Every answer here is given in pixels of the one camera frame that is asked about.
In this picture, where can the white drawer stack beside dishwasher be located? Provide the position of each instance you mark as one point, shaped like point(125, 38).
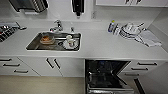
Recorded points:
point(146, 71)

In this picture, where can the white two-door base cabinet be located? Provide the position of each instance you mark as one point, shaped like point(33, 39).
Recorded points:
point(58, 66)

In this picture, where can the small blue bottle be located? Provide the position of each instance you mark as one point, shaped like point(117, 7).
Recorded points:
point(111, 26)

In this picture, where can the chrome faucet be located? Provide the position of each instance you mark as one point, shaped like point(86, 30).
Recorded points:
point(56, 26)

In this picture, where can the small white container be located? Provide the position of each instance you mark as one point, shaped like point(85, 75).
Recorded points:
point(116, 29)

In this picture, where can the orange bowl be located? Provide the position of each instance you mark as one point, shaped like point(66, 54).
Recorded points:
point(47, 39)

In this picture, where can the stack of white plates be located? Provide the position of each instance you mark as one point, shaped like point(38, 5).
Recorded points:
point(130, 30)

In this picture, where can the stainless steel sink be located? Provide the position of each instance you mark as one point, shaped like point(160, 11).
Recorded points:
point(33, 46)

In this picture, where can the black paper towel dispenser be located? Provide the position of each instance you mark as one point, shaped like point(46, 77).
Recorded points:
point(30, 4)

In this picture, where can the white drawer stack beside microwave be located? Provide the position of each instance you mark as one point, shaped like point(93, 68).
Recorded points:
point(15, 66)

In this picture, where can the dish drying rack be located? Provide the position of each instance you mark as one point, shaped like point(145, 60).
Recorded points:
point(8, 30)

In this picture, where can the white wall outlet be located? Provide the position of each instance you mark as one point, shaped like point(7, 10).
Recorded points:
point(94, 14)

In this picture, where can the black wall soap dispenser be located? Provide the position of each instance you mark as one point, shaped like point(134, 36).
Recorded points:
point(77, 6)

